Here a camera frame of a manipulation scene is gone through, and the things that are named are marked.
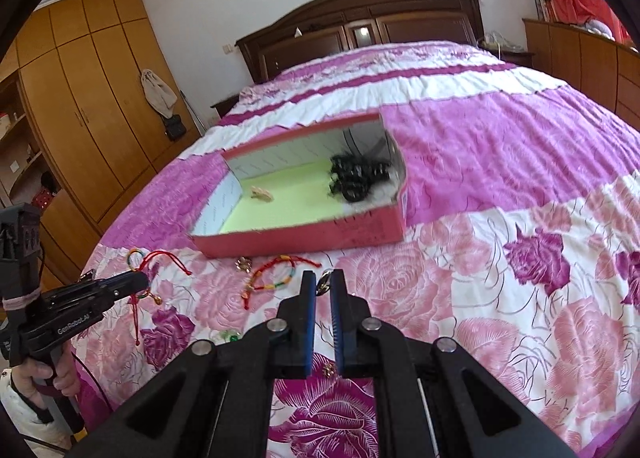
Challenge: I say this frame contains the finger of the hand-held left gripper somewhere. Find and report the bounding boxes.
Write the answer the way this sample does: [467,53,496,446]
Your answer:
[80,270,152,309]

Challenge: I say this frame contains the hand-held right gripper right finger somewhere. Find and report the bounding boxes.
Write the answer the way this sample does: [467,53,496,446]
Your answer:
[330,269,578,458]

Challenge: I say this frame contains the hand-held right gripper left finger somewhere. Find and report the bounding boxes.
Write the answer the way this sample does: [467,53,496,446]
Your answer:
[65,270,317,458]

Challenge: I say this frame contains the red string bracelet with bell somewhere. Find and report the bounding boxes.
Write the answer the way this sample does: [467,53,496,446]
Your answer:
[126,248,194,345]

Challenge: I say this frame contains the red multicolour string bracelet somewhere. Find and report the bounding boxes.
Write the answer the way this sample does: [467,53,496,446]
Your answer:
[241,255,322,311]

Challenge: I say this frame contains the red cardboard box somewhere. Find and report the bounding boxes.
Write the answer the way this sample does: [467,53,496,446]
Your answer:
[189,112,408,259]

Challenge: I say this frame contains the person's left forearm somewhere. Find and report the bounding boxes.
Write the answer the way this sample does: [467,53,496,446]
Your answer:
[0,370,57,458]

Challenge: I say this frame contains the person's left hand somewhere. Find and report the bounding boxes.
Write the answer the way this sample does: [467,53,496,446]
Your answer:
[12,355,81,401]

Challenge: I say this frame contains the black hair claw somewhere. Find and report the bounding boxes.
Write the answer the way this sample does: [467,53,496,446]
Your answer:
[325,150,392,203]

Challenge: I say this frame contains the black hanging bag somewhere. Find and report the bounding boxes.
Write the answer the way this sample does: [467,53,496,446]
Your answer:
[163,114,187,141]

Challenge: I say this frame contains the wooden wardrobe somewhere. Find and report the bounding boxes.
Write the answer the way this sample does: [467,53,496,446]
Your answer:
[0,0,202,289]

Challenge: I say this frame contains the white stick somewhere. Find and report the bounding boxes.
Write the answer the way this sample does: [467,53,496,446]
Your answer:
[179,89,207,137]

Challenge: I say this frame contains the hanging white towel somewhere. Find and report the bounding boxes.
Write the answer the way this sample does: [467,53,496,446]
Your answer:
[138,68,179,119]

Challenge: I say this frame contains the dark wooden nightstand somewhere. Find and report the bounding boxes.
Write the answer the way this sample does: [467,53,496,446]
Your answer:
[495,48,537,69]
[210,94,241,119]

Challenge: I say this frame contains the pink floral blanket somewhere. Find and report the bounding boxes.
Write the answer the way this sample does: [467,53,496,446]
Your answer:
[70,40,640,458]

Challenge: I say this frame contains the dark wooden headboard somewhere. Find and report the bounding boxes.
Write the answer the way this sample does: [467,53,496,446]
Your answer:
[235,0,487,86]

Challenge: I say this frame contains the low wooden cabinet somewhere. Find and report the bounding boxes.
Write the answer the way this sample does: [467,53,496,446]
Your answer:
[522,16,640,139]

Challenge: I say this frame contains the pale cushion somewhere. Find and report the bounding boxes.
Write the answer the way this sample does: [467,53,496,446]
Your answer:
[581,18,620,39]

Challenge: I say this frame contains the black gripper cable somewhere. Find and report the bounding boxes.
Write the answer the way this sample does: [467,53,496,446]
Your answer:
[70,352,117,416]

